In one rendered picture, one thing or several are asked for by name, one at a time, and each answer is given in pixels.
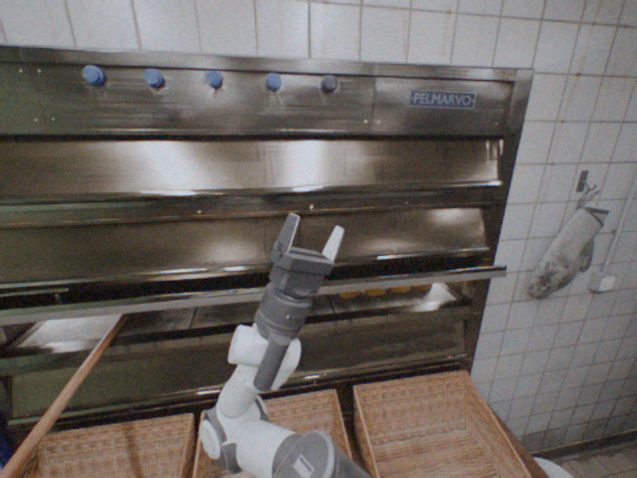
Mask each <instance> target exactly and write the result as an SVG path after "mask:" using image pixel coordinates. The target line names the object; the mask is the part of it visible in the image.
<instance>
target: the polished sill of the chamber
mask: <svg viewBox="0 0 637 478"><path fill-rule="evenodd" d="M471 307H472V306H471V305H470V304H469V303H467V302H466V301H465V300H464V299H460V300H451V301H442V302H433V303H423V304H414V305H405V306H396V307H387V308H377V309H368V310H359V311H350V312H341V313H331V314H322V315H313V316H307V318H306V320H305V322H304V325H303V327H302V329H301V332H300V334H301V333H309V332H318V331H326V330H334V329H343V328H351V327H360V326H368V325H377V324H385V323H393V322H402V321H410V320H419V319H427V318H436V317H444V316H453V315H461V314H469V313H470V312H471ZM254 324H255V322H249V323H240V324H231V325H222V326H213V327H203V328H194V329H185V330H176V331H167V332H157V333H148V334H139V335H130V336H120V337H114V338H113V340H112V341H111V343H110V344H109V345H108V347H107V348H106V350H105V351H104V353H103V354H102V357H108V356H116V355H125V354H133V353H141V352H150V351H158V350H167V349H175V348H184V347H192V346H201V345H209V344H217V343H226V342H232V340H233V337H234V334H235V332H236V330H237V328H238V327H239V326H245V327H250V328H253V325H254ZM101 340H102V339H93V340H84V341H74V342H65V343H56V344H47V345H38V346H28V347H19V348H11V349H6V350H5V351H3V352H2V353H1V354H0V368H8V367H16V366H24V365H33V364H41V363H50V362H58V361H67V360H75V359H87V358H88V357H89V356H90V354H91V353H92V352H93V350H94V349H95V348H96V346H97V345H98V344H99V343H100V341H101Z"/></svg>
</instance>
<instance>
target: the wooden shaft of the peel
mask: <svg viewBox="0 0 637 478"><path fill-rule="evenodd" d="M130 314H131V313H128V314H121V315H120V316H119V317H118V319H117V320H116V321H115V323H114V324H113V325H112V326H111V328H110V329H109V330H108V332H107V333H106V335H105V336H104V337H103V339H102V340H101V341H100V343H99V344H98V345H97V346H96V348H95V349H94V350H93V352H92V353H91V354H90V356H89V357H88V358H87V360H86V361H85V362H84V364H83V365H82V366H81V368H80V369H79V370H78V371H77V373H76V374H75V375H74V377H73V378H72V379H71V381H70V382H69V383H68V385H67V386H66V387H65V389H64V390H63V391H62V392H61V394H60V395H59V396H58V398H57V399H56V400H55V402H54V403H53V404H52V406H51V407H50V408H49V410H48V411H47V412H46V414H45V415H44V416H43V417H42V419H41V420H40V421H39V423H38V424H37V425H36V427H35V428H34V429H33V431H32V432H31V433H30V435H29V436H28V437H27V438H26V440H25V441H24V442H23V444H22V445H21V446H20V448H19V449H18V450H17V452H16V453H15V454H14V456H13V457H12V458H11V460H10V461H9V462H8V463H7V465H6V466H5V467H4V469H3V470H2V471H1V473H0V478H15V477H16V476H17V475H18V473H19V472H20V470H21V469H22V467H23V466H24V465H25V463H26V462H27V460H28V459H29V458H30V456H31V455H32V453H33V452H34V451H35V449H36V448H37V446H38V445H39V443H40V442H41V441H42V439H43V438H44V436H45V435H46V434H47V432H48V431H49V429H50V428H51V426H52V425H53V424H54V422H55V421H56V419H57V418H58V417H59V415H60V414H61V412H62V411H63V409H64V408H65V407H66V405H67V404H68V402H69V401H70V400H71V398H72V397H73V395H74V394H75V392H76V391H77V390H78V388H79V387H80V385H81V384H82V383H83V381H84V380H85V378H86V377H87V376H88V374H89V373H90V371H91V370H92V368H93V367H94V366H95V364H96V363H97V361H98V360H99V359H100V357H101V356H102V354H103V353H104V351H105V350H106V348H107V347H108V345H109V344H110V343H111V341H112V340H113V338H114V337H115V335H116V334H117V333H118V331H119V330H120V328H121V327H122V326H123V324H124V323H125V321H126V320H127V319H128V317H129V316H130Z"/></svg>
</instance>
